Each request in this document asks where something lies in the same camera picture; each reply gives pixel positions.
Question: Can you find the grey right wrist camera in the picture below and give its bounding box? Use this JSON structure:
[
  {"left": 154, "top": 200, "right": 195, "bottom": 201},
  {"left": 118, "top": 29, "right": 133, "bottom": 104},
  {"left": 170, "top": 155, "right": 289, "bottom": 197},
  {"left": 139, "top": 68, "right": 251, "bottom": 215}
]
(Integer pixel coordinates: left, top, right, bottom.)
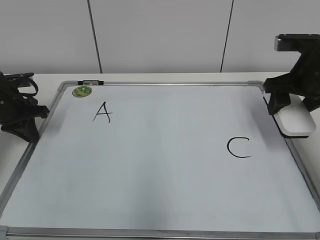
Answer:
[{"left": 274, "top": 33, "right": 320, "bottom": 53}]

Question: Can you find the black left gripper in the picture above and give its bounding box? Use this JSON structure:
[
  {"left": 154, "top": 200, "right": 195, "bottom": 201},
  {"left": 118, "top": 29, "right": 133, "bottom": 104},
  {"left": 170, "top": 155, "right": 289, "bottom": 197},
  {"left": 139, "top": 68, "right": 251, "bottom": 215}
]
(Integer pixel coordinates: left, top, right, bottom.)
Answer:
[{"left": 0, "top": 72, "right": 49, "bottom": 143}]

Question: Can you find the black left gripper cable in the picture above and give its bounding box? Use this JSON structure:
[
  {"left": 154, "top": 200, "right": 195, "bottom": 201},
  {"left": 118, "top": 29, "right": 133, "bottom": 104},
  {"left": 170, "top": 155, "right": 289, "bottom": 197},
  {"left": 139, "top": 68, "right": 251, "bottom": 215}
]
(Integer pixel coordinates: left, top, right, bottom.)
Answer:
[{"left": 4, "top": 72, "right": 39, "bottom": 99}]

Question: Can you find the white whiteboard eraser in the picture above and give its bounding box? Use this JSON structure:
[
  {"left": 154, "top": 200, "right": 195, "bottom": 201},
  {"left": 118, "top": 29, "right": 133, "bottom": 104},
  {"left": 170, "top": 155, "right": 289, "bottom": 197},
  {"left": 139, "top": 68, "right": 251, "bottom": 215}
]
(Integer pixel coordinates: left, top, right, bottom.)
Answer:
[{"left": 273, "top": 94, "right": 316, "bottom": 138}]

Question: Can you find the round green magnet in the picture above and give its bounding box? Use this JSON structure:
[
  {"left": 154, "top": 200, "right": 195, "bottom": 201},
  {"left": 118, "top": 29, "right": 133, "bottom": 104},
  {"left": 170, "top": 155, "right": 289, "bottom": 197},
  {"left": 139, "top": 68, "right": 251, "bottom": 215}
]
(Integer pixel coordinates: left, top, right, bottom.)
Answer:
[{"left": 72, "top": 85, "right": 93, "bottom": 98}]

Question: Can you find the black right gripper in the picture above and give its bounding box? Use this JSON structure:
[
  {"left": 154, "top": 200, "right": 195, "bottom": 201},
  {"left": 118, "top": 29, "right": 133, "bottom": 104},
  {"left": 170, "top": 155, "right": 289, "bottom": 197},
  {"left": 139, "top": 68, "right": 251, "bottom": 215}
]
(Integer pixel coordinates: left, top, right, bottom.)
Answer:
[{"left": 264, "top": 47, "right": 320, "bottom": 115}]

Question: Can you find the black silver marker clip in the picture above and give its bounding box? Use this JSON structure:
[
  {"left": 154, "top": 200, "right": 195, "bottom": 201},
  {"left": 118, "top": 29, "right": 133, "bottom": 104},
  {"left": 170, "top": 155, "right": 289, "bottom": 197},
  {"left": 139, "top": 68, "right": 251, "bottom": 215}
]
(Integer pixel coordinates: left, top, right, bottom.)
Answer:
[{"left": 77, "top": 80, "right": 104, "bottom": 86}]

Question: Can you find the white whiteboard with aluminium frame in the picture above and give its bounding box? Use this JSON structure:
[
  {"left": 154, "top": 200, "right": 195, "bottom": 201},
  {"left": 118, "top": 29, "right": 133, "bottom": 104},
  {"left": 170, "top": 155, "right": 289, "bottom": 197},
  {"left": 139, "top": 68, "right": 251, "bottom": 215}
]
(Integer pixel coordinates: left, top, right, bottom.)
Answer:
[{"left": 0, "top": 81, "right": 320, "bottom": 240}]

